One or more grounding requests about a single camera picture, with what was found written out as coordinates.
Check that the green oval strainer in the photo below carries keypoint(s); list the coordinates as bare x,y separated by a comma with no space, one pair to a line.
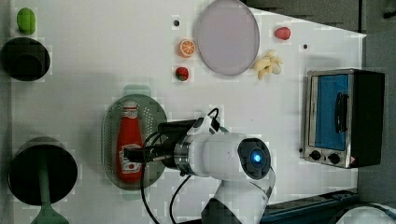
149,113

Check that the black toaster oven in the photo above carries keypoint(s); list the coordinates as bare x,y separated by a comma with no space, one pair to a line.
344,112

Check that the blue crate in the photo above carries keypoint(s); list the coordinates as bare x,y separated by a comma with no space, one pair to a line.
312,210

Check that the small black cylinder container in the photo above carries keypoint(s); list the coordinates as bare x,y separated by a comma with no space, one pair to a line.
25,59

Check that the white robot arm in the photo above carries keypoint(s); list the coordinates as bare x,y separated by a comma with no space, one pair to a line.
242,165

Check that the green lime toy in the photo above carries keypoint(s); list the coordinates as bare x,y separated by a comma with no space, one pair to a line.
26,21

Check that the red ketchup bottle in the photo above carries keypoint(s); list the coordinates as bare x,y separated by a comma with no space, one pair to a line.
129,138

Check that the green spatula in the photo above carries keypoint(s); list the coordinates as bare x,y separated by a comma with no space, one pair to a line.
46,215

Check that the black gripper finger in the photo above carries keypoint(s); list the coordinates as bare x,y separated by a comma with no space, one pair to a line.
136,154

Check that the small red strawberry toy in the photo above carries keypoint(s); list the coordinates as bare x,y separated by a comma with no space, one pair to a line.
182,73

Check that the lavender round plate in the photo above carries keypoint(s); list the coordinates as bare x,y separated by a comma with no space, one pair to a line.
228,37

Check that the large red strawberry toy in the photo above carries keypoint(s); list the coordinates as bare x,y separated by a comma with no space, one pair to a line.
282,33

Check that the orange slice toy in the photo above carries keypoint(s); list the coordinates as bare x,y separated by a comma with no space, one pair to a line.
186,48

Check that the large black cylinder container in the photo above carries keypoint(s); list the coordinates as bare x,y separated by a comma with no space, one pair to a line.
23,179

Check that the yellow banana toy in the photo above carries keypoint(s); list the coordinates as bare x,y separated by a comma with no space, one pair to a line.
270,63

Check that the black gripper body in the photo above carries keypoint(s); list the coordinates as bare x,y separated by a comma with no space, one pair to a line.
171,134

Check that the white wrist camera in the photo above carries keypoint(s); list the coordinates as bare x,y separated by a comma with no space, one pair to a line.
207,124

